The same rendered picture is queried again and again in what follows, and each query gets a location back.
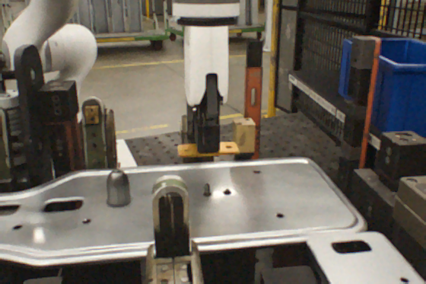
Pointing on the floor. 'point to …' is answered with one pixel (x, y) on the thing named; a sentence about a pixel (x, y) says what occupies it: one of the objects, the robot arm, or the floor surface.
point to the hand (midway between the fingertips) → (207, 133)
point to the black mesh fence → (370, 29)
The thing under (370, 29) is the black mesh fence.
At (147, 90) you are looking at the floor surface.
